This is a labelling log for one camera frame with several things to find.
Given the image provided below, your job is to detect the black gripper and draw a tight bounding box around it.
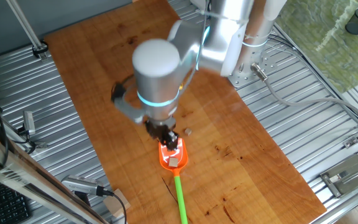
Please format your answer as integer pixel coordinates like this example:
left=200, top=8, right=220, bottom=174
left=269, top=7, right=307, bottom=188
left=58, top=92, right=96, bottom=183
left=144, top=117, right=180, bottom=152

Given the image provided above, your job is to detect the orange green toy shovel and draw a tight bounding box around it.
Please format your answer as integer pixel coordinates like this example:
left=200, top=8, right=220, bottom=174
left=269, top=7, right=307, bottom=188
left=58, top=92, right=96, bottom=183
left=158, top=138, right=189, bottom=224

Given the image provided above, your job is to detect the large wooden block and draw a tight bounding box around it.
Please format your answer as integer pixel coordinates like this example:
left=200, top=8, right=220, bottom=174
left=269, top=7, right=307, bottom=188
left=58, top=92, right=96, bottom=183
left=103, top=189, right=132, bottom=218

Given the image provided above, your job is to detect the brown wooden board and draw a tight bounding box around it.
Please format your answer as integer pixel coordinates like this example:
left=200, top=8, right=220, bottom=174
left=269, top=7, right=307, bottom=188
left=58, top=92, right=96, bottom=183
left=44, top=0, right=328, bottom=224

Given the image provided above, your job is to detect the black keyboard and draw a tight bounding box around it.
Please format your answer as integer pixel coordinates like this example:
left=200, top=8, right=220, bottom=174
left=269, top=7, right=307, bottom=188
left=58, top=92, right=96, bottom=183
left=0, top=177, right=32, bottom=224

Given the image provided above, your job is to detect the silver metal pole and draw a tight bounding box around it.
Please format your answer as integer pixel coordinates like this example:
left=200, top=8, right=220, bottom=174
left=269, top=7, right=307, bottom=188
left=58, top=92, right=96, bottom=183
left=6, top=0, right=50, bottom=62

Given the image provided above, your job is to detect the black camera cable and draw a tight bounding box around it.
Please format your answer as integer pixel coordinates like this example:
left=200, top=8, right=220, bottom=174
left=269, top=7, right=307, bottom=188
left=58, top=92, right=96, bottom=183
left=111, top=74, right=136, bottom=103

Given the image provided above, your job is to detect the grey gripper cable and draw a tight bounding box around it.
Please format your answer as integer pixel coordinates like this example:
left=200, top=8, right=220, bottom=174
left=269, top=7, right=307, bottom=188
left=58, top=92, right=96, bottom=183
left=178, top=0, right=213, bottom=91

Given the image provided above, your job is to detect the black usb cable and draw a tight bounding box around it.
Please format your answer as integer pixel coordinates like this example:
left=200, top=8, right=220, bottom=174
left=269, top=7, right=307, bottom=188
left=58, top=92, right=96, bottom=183
left=96, top=186, right=127, bottom=224

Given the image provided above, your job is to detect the silver ribbed camera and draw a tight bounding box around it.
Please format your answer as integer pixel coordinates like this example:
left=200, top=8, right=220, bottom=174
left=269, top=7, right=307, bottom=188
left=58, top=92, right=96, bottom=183
left=61, top=175, right=105, bottom=197

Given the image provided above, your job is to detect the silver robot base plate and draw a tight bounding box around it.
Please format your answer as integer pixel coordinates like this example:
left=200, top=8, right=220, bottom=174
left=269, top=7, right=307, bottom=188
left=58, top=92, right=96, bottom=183
left=227, top=40, right=278, bottom=88

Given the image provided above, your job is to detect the grey base cable with connector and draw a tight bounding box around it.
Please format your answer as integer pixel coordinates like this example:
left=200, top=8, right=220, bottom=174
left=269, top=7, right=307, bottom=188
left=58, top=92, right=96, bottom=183
left=250, top=62, right=358, bottom=127

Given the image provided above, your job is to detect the small silver camera with clamp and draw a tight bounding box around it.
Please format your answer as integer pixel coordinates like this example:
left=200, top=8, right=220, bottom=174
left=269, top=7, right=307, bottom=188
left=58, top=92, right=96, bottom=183
left=16, top=110, right=48, bottom=150

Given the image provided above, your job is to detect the shiny silver frame bar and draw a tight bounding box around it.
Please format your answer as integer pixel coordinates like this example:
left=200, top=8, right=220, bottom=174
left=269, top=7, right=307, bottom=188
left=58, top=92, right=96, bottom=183
left=0, top=127, right=108, bottom=224

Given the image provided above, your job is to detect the black pole strap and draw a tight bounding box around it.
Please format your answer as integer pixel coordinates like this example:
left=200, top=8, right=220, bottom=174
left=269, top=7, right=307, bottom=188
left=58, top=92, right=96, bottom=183
left=32, top=40, right=49, bottom=58

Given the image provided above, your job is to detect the small silver corner bracket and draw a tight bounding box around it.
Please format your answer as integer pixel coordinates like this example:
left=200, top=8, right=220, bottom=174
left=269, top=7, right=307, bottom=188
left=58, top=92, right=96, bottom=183
left=342, top=136, right=358, bottom=149

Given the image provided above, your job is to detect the silver metal bracket plate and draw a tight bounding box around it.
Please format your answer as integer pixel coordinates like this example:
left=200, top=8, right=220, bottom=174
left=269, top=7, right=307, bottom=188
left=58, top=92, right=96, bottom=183
left=320, top=154, right=358, bottom=198

